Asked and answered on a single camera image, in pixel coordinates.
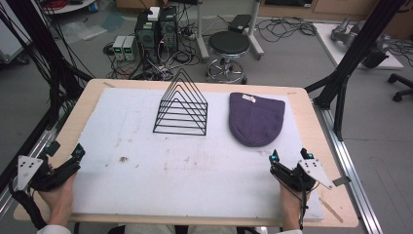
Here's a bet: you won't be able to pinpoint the white foam mat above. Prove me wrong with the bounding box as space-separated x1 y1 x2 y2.
71 87 326 222

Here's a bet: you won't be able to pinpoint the person's left hand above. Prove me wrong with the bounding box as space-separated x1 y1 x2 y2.
38 172 78 227

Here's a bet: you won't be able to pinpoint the person's right hand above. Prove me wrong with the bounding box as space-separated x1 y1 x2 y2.
279 184 312 232

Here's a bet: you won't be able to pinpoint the wooden table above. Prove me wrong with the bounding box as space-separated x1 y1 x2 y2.
13 78 359 229

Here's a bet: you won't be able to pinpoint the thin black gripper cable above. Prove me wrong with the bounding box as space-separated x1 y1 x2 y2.
272 172 320 231

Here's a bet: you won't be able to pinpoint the grey tape strip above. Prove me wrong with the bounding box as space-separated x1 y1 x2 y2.
331 175 353 187

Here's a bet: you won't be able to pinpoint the purple knit beanie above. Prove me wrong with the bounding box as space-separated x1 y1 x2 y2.
228 92 287 148

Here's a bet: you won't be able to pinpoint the grey equipment case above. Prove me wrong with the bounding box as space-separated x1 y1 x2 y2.
0 0 32 65

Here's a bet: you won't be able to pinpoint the black floor cables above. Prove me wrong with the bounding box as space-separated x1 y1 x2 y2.
255 15 319 44

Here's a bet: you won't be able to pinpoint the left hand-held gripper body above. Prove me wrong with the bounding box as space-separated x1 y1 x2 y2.
14 154 82 193

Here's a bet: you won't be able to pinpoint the black sleeved gripper cable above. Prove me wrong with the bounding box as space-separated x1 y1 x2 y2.
9 176 49 231

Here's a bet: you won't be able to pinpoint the wooden cabinet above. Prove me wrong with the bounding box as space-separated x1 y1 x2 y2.
258 0 413 41

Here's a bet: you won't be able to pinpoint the white floor board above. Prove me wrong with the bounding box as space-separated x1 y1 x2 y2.
312 21 405 70

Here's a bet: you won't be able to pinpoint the black office chair base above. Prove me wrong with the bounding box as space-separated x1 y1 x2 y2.
387 72 413 103

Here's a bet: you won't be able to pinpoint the aluminium rail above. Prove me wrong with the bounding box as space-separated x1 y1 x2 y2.
312 99 385 234
0 106 74 218

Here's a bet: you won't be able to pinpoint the white round table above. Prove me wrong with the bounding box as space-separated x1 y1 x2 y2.
39 0 99 16

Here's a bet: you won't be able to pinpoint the tan tape strip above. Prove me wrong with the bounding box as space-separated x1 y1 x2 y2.
319 197 345 224

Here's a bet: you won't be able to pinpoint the black round stool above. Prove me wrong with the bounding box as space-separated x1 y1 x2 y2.
206 30 251 85

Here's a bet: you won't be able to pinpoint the black flat box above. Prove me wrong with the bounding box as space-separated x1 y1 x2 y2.
227 14 253 34

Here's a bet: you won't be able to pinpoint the clear plastic sheet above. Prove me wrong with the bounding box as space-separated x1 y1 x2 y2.
60 12 126 44

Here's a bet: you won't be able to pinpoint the white box on tower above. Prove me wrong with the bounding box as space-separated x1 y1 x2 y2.
147 6 161 22

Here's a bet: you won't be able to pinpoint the white stand leg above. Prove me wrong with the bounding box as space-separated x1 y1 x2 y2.
195 0 211 62
247 0 265 61

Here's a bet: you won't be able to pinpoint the black wire triangle rack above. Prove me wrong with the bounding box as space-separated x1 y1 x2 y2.
152 67 209 137

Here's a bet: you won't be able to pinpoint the black computer tower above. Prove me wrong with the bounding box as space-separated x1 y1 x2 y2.
158 5 180 56
133 10 161 63

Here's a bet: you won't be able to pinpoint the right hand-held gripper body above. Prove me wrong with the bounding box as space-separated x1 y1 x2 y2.
269 158 334 193

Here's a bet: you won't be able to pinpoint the black metal frame with cables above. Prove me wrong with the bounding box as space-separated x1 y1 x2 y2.
0 0 95 137

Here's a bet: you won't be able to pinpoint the grey power supply unit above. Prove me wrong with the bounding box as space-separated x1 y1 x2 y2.
112 35 127 61
123 35 139 61

